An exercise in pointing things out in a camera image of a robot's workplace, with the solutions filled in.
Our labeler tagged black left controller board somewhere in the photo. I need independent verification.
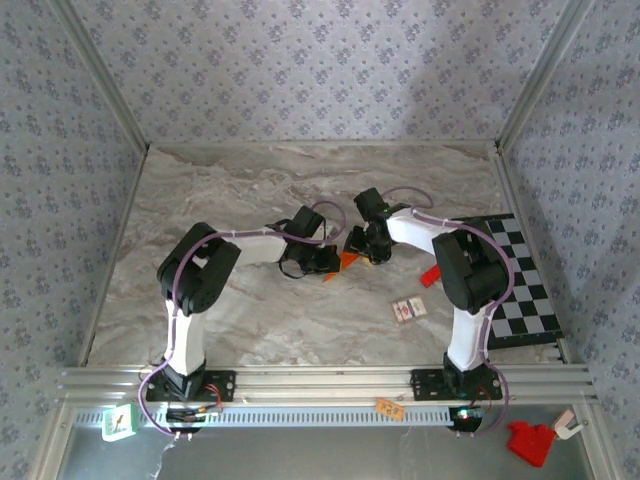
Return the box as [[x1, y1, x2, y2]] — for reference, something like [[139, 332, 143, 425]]
[[164, 406, 207, 435]]

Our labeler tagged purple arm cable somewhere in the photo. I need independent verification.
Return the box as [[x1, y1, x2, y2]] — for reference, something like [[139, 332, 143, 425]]
[[382, 185, 516, 437], [137, 199, 349, 441]]

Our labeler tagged black right controller board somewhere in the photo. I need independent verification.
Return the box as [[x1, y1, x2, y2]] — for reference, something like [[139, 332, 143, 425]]
[[446, 405, 486, 435]]

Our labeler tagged grey slotted cable duct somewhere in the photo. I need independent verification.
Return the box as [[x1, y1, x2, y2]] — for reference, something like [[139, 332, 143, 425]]
[[74, 404, 459, 430]]

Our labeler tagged orange paper sheet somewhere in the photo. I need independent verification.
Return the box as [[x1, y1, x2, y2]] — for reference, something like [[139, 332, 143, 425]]
[[322, 249, 362, 285]]

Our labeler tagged aluminium frame post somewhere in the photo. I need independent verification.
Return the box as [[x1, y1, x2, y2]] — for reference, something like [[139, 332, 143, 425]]
[[496, 0, 597, 154], [47, 0, 151, 154]]

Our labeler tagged grey metal shelf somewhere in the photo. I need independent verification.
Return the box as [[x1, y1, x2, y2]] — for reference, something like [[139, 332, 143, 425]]
[[57, 424, 599, 480]]

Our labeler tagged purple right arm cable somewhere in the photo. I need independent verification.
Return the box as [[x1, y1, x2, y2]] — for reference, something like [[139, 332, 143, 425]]
[[382, 185, 516, 437]]

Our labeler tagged orange paper tag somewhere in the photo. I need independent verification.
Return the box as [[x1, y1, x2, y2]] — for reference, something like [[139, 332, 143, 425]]
[[374, 397, 407, 423]]

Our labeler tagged black controller board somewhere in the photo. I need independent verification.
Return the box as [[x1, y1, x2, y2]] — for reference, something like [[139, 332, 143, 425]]
[[164, 406, 207, 435], [446, 405, 486, 435]]

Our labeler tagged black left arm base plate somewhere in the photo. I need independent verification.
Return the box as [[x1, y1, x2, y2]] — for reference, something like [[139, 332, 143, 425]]
[[145, 368, 237, 403]]

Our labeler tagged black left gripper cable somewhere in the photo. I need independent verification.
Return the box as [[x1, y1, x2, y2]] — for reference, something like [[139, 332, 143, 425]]
[[277, 256, 310, 280]]

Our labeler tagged aluminium table back rail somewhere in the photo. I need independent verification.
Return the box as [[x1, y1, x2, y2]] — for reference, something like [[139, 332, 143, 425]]
[[147, 140, 501, 150]]

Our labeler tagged small printed card box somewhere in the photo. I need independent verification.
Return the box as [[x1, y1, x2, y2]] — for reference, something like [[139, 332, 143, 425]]
[[389, 295, 430, 327]]

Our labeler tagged aluminium frame leg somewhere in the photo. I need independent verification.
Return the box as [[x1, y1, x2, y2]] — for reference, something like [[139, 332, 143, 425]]
[[27, 403, 76, 480], [587, 403, 626, 480]]

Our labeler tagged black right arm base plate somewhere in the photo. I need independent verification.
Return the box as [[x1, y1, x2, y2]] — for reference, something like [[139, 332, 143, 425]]
[[409, 368, 504, 402]]

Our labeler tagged red plastic part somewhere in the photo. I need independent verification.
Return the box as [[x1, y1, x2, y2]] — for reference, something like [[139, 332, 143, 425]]
[[505, 420, 558, 469]]

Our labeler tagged aluminium table side rail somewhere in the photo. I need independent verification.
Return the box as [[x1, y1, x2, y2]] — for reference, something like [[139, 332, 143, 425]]
[[77, 144, 151, 367], [492, 142, 574, 365]]

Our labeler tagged black and grey checkerboard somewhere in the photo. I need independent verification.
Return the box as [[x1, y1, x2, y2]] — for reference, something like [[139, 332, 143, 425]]
[[452, 213, 565, 351]]

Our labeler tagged white and pink clip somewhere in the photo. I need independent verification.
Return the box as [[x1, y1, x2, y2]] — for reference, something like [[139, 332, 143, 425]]
[[552, 408, 587, 442]]

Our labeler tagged aluminium mounting rail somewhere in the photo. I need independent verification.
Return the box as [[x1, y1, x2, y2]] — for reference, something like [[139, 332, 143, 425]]
[[57, 363, 599, 406]]

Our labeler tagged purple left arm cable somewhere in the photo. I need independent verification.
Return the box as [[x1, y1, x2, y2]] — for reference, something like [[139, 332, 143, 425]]
[[137, 199, 349, 441]]

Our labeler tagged green and white cube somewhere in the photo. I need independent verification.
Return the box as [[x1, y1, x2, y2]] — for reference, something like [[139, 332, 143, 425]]
[[101, 403, 140, 443]]

